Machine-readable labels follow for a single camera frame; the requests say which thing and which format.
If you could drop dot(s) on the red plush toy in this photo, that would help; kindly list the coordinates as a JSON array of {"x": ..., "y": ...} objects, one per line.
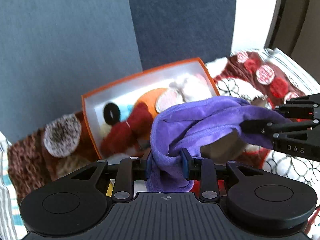
[{"x": 124, "y": 135}]

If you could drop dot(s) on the red floral plush blanket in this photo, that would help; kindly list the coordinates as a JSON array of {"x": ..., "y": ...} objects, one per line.
[{"x": 29, "y": 168}]

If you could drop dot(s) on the orange honeycomb flexible piece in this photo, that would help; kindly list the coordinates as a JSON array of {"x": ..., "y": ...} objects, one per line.
[{"x": 150, "y": 98}]

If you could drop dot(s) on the white plush toy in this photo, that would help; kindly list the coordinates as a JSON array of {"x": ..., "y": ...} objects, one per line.
[{"x": 189, "y": 89}]

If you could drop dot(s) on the purple microfiber cloth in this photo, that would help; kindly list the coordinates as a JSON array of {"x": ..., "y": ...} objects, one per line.
[{"x": 196, "y": 124}]

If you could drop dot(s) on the striped white bedsheet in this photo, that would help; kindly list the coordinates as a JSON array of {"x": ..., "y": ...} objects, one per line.
[{"x": 12, "y": 226}]

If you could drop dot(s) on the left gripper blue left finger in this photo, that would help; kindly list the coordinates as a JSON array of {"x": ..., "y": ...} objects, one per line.
[{"x": 149, "y": 164}]

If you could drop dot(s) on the orange white storage box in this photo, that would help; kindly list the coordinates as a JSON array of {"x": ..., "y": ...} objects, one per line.
[{"x": 125, "y": 92}]

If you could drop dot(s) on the brown white fluffy pompom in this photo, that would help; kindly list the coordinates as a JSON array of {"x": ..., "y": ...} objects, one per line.
[{"x": 61, "y": 136}]

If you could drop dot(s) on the black scrunchie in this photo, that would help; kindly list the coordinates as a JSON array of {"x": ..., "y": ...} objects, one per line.
[{"x": 111, "y": 113}]

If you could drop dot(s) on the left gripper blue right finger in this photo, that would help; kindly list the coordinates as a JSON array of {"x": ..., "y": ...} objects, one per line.
[{"x": 186, "y": 163}]

